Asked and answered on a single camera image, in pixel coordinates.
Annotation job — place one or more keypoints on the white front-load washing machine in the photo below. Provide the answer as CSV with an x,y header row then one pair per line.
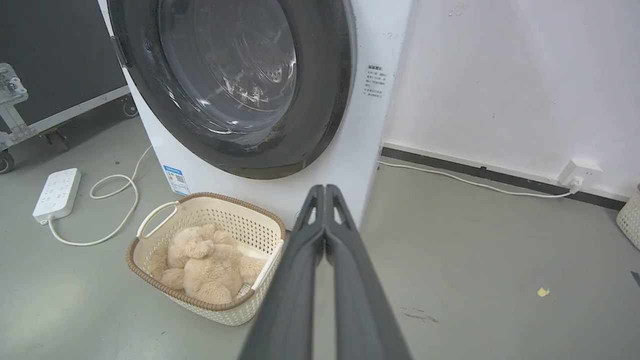
x,y
370,115

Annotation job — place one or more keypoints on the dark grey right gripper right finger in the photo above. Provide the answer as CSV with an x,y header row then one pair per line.
x,y
362,305

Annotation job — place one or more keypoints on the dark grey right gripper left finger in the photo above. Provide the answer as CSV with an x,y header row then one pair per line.
x,y
287,300

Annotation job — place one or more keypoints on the dark round washing machine door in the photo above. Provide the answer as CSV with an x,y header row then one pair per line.
x,y
320,100

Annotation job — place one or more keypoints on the black wheeled flight case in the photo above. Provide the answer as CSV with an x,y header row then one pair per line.
x,y
55,55

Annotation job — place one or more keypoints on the beige plush teddy bear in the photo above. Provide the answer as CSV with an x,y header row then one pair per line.
x,y
210,270

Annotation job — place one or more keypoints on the white perforated plastic basket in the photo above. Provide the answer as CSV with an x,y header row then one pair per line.
x,y
631,220

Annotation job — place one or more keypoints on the white wall power socket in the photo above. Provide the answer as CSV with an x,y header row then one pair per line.
x,y
579,173

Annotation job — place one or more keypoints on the cream plastic laundry basket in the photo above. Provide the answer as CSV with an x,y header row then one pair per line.
x,y
150,250

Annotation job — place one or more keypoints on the white power strip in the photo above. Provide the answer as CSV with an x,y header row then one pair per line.
x,y
57,195

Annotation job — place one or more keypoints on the blue energy label sticker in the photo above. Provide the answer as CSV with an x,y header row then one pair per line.
x,y
177,181

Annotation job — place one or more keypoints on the yellow paper scrap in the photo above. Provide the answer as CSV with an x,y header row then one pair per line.
x,y
543,291

